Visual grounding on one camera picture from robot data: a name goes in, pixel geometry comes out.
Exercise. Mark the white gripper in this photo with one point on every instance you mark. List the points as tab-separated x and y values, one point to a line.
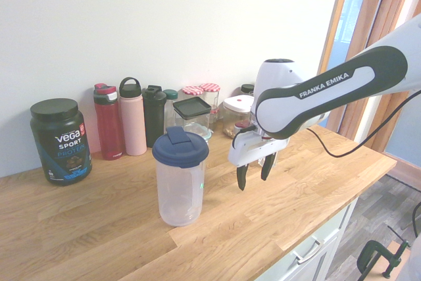
260	149

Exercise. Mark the clear pitcher blue lid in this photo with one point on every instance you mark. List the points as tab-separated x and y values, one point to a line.
180	179

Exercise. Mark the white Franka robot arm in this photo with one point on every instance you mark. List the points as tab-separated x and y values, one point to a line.
329	96

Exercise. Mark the red water bottle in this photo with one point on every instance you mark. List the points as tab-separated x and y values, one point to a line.
108	123

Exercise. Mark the glass container teal lid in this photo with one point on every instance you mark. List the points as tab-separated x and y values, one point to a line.
205	134

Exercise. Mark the cereal canister white lid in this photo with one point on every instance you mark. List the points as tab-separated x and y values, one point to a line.
237	110

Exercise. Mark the small jar red checkered lid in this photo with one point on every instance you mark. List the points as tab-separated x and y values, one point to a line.
213	114

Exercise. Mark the jar with black lid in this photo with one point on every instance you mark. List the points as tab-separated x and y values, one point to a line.
246	89

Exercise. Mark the square canister black lid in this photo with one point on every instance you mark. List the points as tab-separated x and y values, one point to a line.
192	108

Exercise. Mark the tall jar red checkered lid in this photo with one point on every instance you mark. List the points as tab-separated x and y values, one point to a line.
192	91
210	93

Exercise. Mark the pale green drawer cabinet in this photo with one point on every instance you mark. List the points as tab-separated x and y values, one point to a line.
329	238

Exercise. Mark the clear jar green lid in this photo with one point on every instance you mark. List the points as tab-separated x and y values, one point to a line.
170	96

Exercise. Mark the black shaker bottle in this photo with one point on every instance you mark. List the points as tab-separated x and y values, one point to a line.
154	116

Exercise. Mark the pink bottle black lid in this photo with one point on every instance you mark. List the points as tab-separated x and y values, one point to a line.
132	123

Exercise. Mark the green metal clamp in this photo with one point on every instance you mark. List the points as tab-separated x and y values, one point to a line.
378	254

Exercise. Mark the black Vega protein tub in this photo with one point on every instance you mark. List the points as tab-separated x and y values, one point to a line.
60	143

